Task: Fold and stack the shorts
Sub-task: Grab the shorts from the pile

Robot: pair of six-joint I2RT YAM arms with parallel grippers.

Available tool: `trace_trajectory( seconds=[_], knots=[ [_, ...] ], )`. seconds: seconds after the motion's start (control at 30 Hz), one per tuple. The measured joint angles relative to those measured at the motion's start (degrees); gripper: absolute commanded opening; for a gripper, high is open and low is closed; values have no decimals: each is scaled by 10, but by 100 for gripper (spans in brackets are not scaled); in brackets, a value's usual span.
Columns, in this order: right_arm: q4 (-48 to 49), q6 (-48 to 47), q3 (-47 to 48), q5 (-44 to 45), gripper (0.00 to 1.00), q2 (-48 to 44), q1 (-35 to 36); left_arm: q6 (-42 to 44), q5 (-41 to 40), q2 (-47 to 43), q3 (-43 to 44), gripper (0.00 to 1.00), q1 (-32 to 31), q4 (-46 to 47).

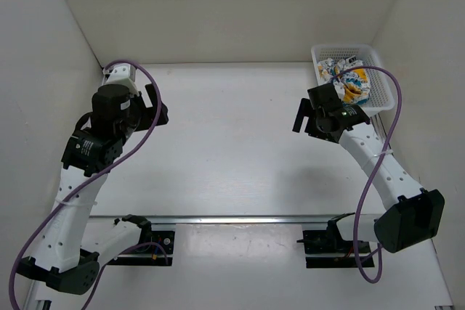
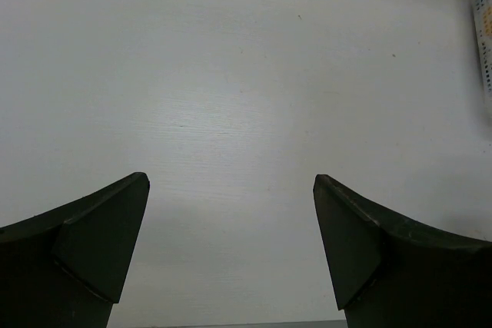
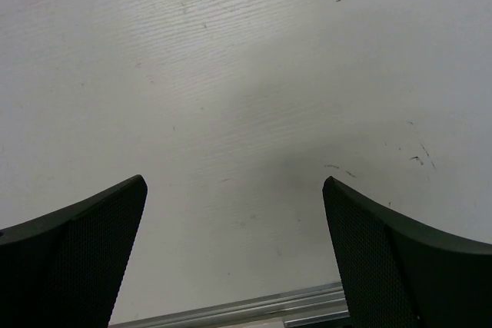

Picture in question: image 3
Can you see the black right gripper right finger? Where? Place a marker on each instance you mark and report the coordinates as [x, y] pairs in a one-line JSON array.
[[398, 272]]

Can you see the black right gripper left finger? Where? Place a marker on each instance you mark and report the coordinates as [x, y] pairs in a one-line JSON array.
[[65, 269]]

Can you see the aluminium table rail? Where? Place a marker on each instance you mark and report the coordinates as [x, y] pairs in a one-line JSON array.
[[320, 306]]

